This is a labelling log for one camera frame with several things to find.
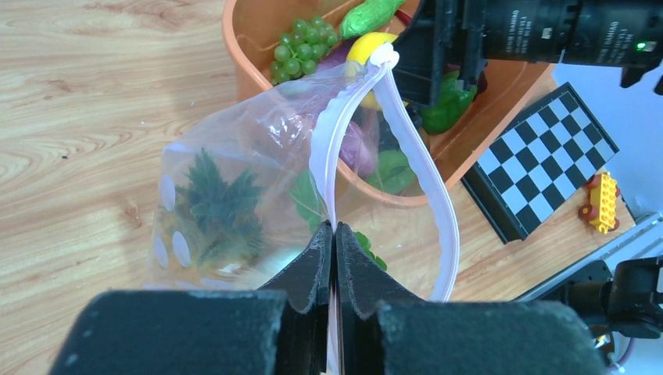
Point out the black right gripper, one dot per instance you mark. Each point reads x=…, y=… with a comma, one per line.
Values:
x=440, y=32

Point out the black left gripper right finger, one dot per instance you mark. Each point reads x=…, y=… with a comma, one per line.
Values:
x=386, y=329

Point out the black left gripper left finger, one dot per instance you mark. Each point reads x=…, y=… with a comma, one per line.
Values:
x=279, y=328

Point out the toy pineapple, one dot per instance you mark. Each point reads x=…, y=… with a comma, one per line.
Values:
x=214, y=224

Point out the clear zip top bag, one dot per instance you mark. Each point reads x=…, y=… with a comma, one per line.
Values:
x=291, y=136

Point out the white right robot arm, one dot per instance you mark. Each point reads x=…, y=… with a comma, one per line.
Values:
x=625, y=34

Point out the green toy pepper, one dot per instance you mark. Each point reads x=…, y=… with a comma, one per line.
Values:
x=451, y=106

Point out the green toy cucumber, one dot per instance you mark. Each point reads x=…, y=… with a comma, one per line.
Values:
x=367, y=17

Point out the yellow toy lemon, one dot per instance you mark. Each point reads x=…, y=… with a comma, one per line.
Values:
x=360, y=52

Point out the pink toy onion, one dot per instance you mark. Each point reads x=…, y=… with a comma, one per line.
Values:
x=354, y=152

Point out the green toy leaf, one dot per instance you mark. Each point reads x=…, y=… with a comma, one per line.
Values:
x=392, y=174

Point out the green toy grape bunch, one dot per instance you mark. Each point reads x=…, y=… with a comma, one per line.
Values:
x=300, y=52

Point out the black white checkerboard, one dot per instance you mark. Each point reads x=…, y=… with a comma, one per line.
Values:
x=540, y=160

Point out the yellow toy brick car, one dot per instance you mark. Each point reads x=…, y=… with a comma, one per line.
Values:
x=599, y=210

